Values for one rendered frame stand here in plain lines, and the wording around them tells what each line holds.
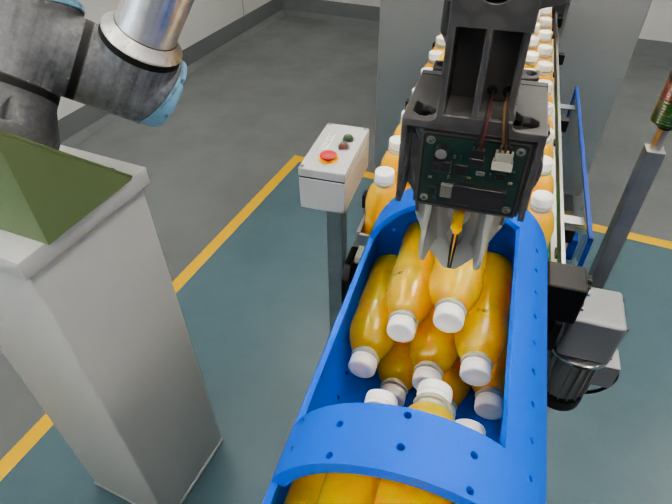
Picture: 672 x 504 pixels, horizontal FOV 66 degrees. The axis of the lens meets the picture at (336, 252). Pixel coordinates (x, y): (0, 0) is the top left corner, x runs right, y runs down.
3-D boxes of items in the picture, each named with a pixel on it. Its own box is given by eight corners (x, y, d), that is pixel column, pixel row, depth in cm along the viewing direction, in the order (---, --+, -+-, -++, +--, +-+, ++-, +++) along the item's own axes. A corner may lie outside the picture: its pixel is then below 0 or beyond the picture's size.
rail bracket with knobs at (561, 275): (523, 320, 100) (536, 282, 93) (525, 294, 105) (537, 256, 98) (578, 331, 98) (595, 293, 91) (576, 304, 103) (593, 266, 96)
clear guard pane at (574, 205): (534, 372, 143) (588, 239, 111) (538, 209, 199) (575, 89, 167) (536, 373, 143) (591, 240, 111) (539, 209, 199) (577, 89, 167)
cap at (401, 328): (423, 326, 71) (421, 336, 70) (400, 333, 73) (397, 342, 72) (407, 307, 69) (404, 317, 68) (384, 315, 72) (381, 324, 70)
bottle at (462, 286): (438, 235, 83) (417, 319, 70) (450, 201, 78) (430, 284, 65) (482, 247, 82) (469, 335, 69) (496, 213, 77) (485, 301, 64)
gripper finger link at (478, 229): (440, 309, 36) (459, 202, 30) (451, 255, 41) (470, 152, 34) (485, 318, 36) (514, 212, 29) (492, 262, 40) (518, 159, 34)
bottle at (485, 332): (510, 288, 82) (502, 385, 69) (464, 283, 84) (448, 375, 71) (514, 254, 77) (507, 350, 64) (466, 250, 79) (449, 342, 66)
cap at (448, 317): (432, 314, 69) (430, 324, 67) (439, 295, 66) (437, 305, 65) (461, 323, 68) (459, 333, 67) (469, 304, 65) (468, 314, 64)
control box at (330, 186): (300, 207, 111) (297, 166, 105) (328, 159, 126) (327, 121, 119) (344, 215, 109) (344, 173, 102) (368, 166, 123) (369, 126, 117)
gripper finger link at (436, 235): (396, 299, 37) (406, 194, 31) (412, 247, 41) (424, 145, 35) (440, 309, 36) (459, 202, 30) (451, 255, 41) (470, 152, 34)
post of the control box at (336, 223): (332, 422, 183) (325, 189, 116) (336, 413, 186) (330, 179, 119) (343, 425, 182) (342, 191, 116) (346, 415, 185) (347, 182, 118)
